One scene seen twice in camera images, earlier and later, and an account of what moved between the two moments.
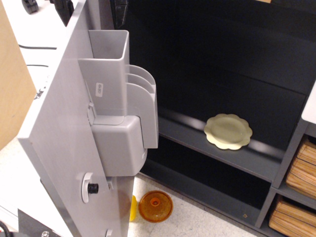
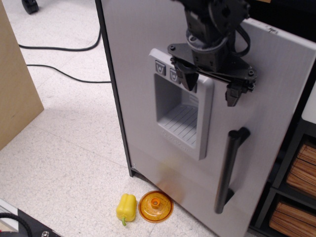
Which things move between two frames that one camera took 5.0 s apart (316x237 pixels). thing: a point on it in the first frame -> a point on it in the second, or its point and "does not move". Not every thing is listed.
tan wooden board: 18,92 does not move
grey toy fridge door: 88,135 -> 177,137
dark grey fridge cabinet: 230,76 -> 288,208
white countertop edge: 309,111 does not move
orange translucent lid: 155,206 does not move
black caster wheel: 31,6 does not move
